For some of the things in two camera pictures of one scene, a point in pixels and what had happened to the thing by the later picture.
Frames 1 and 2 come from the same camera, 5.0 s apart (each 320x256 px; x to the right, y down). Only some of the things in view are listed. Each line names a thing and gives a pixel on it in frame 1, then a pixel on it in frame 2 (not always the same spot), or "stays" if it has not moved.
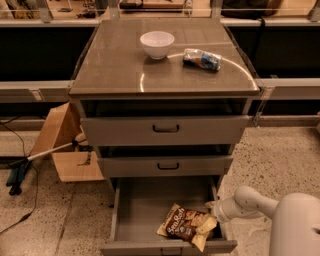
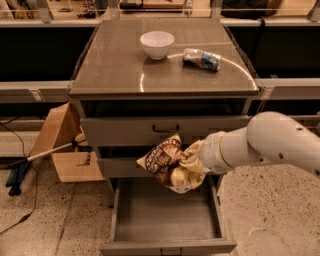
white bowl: x=156 y=43 stays
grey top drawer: x=165 y=130 stays
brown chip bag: x=181 y=223 to x=163 y=162
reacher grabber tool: x=19 y=169 stays
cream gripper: x=218 y=210 to x=210 y=152
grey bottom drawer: x=142 y=204 stays
